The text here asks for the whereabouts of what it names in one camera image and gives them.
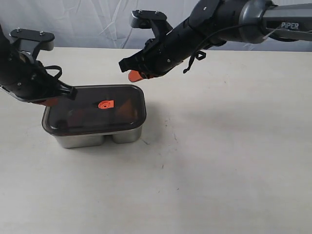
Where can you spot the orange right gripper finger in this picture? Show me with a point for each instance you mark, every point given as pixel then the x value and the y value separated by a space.
pixel 135 76

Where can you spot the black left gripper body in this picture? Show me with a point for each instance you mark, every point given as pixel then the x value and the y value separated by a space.
pixel 30 81

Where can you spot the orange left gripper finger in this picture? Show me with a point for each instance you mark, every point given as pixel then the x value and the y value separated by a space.
pixel 48 102

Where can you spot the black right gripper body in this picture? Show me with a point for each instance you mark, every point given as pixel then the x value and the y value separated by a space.
pixel 158 57

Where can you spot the dark transparent lunch box lid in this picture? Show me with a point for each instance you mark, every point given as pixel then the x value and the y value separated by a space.
pixel 97 109

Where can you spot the red toy sausage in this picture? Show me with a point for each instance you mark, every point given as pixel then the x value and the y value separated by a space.
pixel 80 117

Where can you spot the yellow toy cheese wedge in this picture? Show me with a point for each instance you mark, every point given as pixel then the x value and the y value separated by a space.
pixel 126 112

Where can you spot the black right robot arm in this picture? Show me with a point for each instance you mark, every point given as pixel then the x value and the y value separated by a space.
pixel 212 23

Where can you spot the stainless steel lunch box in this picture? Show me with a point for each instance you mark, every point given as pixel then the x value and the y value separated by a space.
pixel 97 139

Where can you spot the blue-grey backdrop curtain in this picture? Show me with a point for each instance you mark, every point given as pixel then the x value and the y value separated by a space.
pixel 89 23

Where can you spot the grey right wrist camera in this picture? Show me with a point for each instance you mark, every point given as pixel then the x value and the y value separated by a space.
pixel 154 20

